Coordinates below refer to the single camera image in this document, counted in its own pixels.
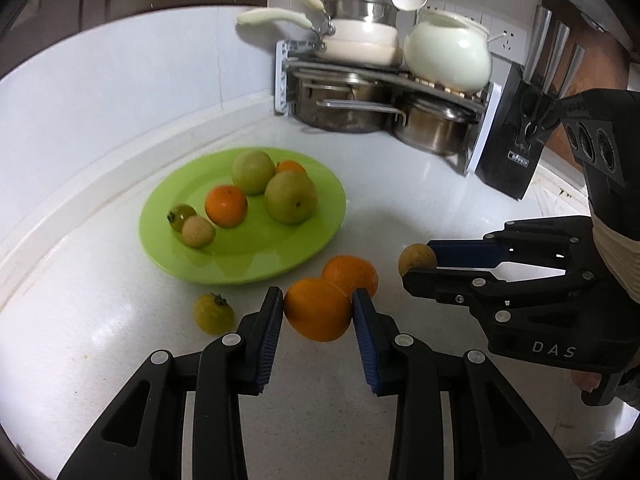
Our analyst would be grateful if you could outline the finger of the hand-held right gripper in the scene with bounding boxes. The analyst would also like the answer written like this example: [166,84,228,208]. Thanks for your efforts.
[427,216,594,271]
[402,267,608,333]

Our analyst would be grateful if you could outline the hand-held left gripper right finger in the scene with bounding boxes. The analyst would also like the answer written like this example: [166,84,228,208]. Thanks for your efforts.
[351,288,579,480]

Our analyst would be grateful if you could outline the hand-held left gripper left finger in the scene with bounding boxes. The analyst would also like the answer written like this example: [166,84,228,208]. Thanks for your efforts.
[56,286,285,480]

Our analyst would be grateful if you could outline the brown longan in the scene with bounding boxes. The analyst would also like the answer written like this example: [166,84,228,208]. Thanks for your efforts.
[181,216,216,248]
[398,243,437,278]

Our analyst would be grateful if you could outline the green plate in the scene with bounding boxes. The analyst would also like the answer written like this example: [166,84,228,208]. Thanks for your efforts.
[138,146,347,285]

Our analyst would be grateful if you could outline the yellow-green pear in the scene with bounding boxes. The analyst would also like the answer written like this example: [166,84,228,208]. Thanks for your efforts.
[263,170,319,225]

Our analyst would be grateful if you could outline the small green tomato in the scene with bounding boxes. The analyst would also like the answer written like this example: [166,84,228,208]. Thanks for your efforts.
[194,292,235,336]
[166,203,198,233]

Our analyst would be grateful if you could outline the green apple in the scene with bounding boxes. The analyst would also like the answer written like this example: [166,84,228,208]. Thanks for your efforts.
[231,149,277,196]

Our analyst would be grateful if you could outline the person's right hand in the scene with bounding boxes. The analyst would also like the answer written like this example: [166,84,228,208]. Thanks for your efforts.
[572,371,604,394]

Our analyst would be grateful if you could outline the black knife block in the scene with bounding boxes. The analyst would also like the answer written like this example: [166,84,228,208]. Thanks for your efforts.
[474,62,563,201]

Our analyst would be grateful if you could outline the black scissors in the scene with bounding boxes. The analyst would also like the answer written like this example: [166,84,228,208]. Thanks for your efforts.
[520,105,557,147]

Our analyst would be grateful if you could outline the white ceramic pot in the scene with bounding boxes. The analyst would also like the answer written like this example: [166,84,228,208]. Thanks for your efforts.
[402,8,494,93]

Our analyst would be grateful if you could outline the brown cutting board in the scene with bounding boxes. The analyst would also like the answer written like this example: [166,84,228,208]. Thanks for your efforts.
[541,0,640,176]

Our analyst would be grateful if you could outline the white pot rack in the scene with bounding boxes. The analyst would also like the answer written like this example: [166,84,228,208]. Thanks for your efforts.
[274,40,503,177]

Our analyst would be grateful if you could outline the steel pot with lid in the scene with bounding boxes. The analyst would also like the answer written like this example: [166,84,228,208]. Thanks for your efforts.
[327,0,399,26]

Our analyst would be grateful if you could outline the steel pot with long handle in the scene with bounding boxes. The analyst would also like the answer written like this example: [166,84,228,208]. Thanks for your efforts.
[291,72,407,134]

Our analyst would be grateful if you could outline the steel handled knife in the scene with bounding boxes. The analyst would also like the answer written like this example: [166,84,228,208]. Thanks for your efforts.
[542,22,571,95]
[557,45,586,100]
[522,5,553,83]

